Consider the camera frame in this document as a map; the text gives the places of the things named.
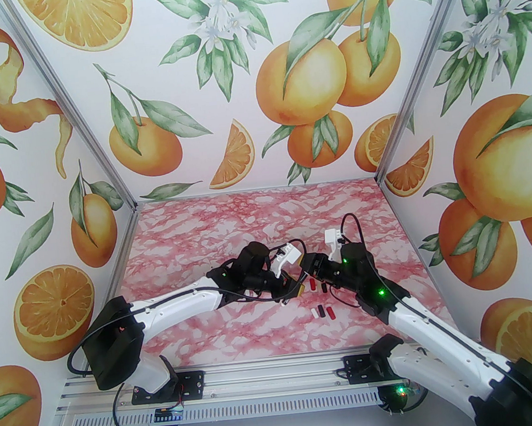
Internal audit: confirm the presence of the small lit electronics board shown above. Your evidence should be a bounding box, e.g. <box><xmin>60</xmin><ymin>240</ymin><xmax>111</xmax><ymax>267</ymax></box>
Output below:
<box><xmin>390</xmin><ymin>382</ymin><xmax>418</xmax><ymax>400</ymax></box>

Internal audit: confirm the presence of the black right base cable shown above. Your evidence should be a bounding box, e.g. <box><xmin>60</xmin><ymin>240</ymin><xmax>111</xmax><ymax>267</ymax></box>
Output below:
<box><xmin>378</xmin><ymin>379</ymin><xmax>431</xmax><ymax>417</ymax></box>

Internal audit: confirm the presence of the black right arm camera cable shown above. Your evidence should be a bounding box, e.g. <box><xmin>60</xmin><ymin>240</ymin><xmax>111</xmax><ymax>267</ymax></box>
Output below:
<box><xmin>338</xmin><ymin>194</ymin><xmax>532</xmax><ymax>426</ymax></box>

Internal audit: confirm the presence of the black left base cable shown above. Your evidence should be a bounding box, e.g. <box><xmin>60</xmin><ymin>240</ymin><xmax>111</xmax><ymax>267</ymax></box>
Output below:
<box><xmin>109</xmin><ymin>377</ymin><xmax>187</xmax><ymax>426</ymax></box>

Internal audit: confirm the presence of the black base cable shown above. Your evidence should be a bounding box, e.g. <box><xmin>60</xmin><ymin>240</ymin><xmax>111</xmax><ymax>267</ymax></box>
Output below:
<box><xmin>109</xmin><ymin>377</ymin><xmax>187</xmax><ymax>426</ymax></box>
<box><xmin>378</xmin><ymin>379</ymin><xmax>431</xmax><ymax>417</ymax></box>

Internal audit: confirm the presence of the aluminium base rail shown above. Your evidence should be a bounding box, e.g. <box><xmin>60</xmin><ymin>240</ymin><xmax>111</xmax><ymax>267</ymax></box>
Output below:
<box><xmin>52</xmin><ymin>336</ymin><xmax>460</xmax><ymax>426</ymax></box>

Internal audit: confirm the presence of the small blue circuit board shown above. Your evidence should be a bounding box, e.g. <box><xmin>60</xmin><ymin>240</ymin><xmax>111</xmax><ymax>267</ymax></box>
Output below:
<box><xmin>151</xmin><ymin>405</ymin><xmax>186</xmax><ymax>424</ymax></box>

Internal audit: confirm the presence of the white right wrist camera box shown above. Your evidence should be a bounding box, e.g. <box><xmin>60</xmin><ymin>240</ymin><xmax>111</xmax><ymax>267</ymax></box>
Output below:
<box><xmin>323</xmin><ymin>226</ymin><xmax>350</xmax><ymax>262</ymax></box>

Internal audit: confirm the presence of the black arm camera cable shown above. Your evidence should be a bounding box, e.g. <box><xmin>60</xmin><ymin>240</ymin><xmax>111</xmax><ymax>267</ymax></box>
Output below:
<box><xmin>338</xmin><ymin>194</ymin><xmax>532</xmax><ymax>426</ymax></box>
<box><xmin>57</xmin><ymin>239</ymin><xmax>317</xmax><ymax>380</ymax></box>

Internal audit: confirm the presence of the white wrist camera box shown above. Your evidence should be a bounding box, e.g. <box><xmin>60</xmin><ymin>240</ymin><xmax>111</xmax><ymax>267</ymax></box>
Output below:
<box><xmin>268</xmin><ymin>240</ymin><xmax>307</xmax><ymax>277</ymax></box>
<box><xmin>323</xmin><ymin>226</ymin><xmax>350</xmax><ymax>262</ymax></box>

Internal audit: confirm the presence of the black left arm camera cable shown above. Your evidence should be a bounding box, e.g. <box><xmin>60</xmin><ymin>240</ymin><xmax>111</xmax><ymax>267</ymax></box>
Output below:
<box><xmin>57</xmin><ymin>239</ymin><xmax>317</xmax><ymax>380</ymax></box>

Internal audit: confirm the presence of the perforated metal cable tray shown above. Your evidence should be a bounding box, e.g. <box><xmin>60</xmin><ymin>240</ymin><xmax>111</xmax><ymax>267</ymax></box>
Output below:
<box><xmin>73</xmin><ymin>383</ymin><xmax>390</xmax><ymax>426</ymax></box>

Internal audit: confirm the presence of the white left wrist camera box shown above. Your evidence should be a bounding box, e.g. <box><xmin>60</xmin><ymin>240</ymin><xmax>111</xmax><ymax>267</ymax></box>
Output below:
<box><xmin>268</xmin><ymin>240</ymin><xmax>307</xmax><ymax>277</ymax></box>

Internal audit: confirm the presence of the aluminium frame post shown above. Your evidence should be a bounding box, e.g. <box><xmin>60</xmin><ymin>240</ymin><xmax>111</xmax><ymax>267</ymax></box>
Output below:
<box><xmin>1</xmin><ymin>0</ymin><xmax>140</xmax><ymax>228</ymax></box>
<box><xmin>356</xmin><ymin>0</ymin><xmax>503</xmax><ymax>187</ymax></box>

